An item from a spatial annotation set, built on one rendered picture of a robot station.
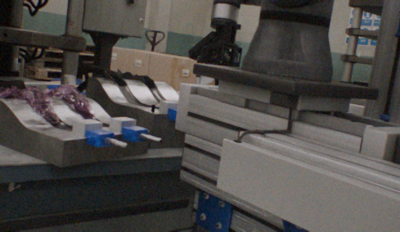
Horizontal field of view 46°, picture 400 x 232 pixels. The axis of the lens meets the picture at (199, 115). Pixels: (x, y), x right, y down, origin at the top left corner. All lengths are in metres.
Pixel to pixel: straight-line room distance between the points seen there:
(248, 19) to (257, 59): 8.99
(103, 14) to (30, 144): 1.12
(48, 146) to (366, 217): 0.66
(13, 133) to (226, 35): 0.58
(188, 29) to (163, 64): 5.08
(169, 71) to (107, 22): 3.16
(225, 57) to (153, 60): 4.13
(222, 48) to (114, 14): 0.92
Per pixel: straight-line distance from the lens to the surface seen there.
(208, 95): 0.86
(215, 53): 1.27
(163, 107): 1.22
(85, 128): 0.99
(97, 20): 2.04
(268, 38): 0.76
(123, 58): 5.77
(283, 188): 0.57
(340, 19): 8.53
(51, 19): 8.53
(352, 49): 5.38
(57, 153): 0.97
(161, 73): 5.26
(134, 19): 2.13
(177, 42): 10.10
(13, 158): 1.01
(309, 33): 0.76
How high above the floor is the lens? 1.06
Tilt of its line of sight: 8 degrees down
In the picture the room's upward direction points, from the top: 8 degrees clockwise
